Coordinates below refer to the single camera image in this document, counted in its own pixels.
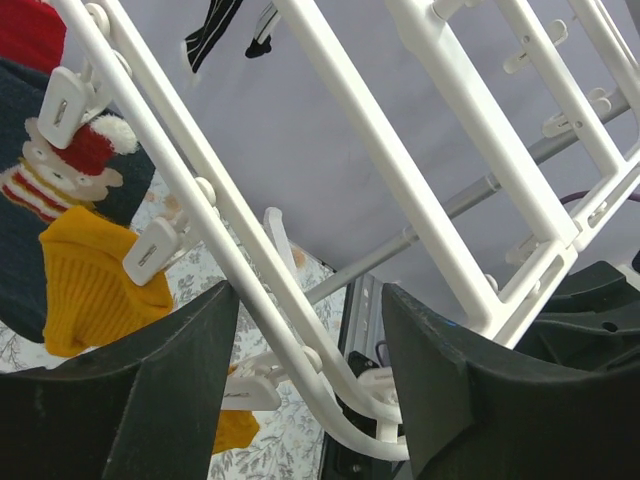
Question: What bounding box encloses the mustard yellow sock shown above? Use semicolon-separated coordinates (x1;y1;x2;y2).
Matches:
39;206;174;358
212;364;262;455

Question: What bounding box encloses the black white striped sock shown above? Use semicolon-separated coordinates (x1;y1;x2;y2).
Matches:
185;0;243;74

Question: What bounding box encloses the white drying rack stand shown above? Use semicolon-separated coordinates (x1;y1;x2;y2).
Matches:
262;97;640;306

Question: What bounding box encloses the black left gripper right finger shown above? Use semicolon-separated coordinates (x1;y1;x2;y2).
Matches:
382;284;639;479

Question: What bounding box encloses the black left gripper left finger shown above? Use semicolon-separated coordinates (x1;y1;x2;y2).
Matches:
1;281;239;479

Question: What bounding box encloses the navy blue sock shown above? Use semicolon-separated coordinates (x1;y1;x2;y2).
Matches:
1;59;155;343

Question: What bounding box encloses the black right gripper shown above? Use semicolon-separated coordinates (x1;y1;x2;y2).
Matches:
515;261;639;372

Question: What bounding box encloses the white clip sock hanger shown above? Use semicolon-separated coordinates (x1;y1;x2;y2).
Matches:
55;1;639;461

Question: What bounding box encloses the red white striped sock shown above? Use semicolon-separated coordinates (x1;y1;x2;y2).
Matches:
0;0;66;74

